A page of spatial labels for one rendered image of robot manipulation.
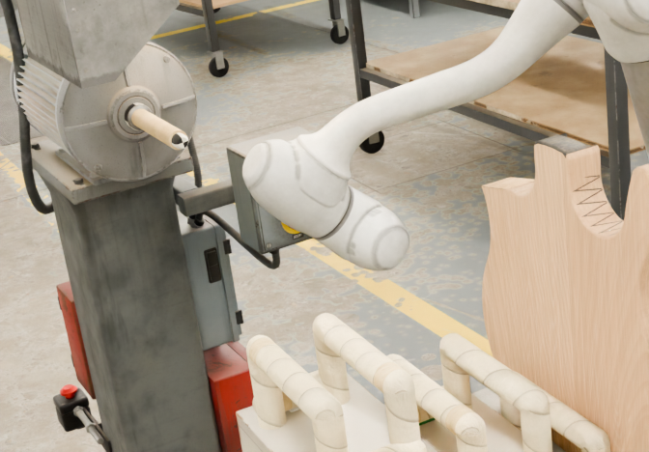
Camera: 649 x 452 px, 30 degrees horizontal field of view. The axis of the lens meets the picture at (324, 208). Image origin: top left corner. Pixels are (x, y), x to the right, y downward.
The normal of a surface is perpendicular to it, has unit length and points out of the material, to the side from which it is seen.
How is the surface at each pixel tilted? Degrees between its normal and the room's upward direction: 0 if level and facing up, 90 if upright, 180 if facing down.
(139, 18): 90
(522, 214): 90
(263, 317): 0
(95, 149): 94
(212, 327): 90
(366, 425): 0
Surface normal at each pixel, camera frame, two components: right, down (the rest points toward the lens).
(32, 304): -0.13, -0.92
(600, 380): -0.89, 0.26
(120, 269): 0.47, 0.26
